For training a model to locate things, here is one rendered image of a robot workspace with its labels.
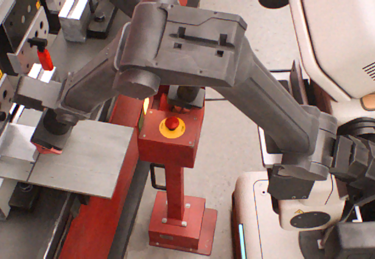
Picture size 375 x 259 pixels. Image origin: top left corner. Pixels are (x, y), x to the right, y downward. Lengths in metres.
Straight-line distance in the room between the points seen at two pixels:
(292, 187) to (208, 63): 0.67
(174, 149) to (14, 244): 0.49
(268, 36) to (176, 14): 2.23
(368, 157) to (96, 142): 0.58
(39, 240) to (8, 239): 0.07
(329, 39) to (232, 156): 1.47
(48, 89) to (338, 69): 0.51
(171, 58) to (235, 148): 1.80
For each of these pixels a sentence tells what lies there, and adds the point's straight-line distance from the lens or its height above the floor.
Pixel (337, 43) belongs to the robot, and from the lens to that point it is 0.88.
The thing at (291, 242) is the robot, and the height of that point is 0.28.
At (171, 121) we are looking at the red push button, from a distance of 1.41.
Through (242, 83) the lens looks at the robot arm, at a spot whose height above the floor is 1.51.
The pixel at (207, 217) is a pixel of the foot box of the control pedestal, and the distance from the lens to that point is 2.14.
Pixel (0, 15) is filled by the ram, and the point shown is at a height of 1.28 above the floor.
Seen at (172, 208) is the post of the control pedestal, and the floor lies 0.22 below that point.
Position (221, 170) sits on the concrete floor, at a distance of 2.26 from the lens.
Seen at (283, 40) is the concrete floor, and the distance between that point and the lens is 2.78.
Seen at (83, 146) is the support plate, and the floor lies 1.00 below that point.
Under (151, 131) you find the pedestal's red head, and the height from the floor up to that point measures 0.78.
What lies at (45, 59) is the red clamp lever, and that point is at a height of 1.12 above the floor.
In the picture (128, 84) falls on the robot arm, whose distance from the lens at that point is 0.57.
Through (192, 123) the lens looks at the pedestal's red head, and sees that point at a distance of 1.44.
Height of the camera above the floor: 1.96
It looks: 56 degrees down
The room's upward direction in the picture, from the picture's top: straight up
